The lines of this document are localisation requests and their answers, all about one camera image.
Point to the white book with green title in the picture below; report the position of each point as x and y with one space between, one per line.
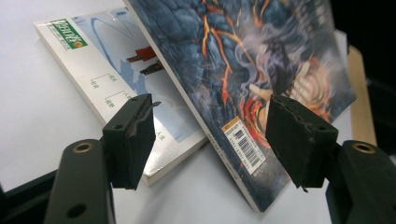
102 62

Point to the dark blue orange cover magazine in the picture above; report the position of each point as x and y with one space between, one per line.
249 46

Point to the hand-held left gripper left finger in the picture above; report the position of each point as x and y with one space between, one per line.
130 146

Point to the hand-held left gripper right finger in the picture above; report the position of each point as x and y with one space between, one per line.
295 143

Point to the black curtain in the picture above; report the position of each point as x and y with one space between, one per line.
373 31

